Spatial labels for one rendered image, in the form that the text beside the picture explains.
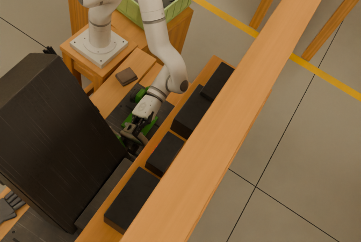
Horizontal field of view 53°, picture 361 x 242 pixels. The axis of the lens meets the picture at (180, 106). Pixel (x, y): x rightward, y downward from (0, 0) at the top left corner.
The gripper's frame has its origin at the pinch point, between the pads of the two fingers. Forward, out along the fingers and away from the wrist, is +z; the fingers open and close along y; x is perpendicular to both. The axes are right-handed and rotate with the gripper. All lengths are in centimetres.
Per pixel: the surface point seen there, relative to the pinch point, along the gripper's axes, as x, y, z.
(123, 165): -0.1, 7.3, 14.1
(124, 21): 6, -87, -63
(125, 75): 8, -48, -26
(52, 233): 6, -19, 53
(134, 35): 13, -78, -57
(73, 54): -12, -77, -24
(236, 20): 122, -138, -165
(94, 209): -3.9, 12.0, 32.3
